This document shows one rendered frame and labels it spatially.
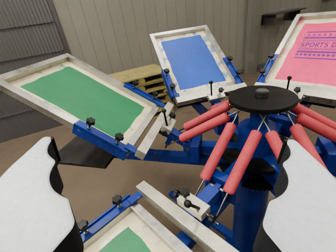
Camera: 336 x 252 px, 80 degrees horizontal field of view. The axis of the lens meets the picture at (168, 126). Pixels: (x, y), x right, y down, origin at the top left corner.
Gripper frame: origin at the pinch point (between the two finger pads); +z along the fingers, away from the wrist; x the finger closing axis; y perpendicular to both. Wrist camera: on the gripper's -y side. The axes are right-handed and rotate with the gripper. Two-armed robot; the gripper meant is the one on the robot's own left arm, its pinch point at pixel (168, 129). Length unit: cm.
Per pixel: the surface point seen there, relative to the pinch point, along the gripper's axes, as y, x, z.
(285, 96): 28, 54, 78
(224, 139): 46, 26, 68
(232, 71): 38, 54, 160
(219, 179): 60, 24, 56
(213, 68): 38, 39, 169
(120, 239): 75, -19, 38
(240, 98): 31, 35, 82
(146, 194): 65, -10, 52
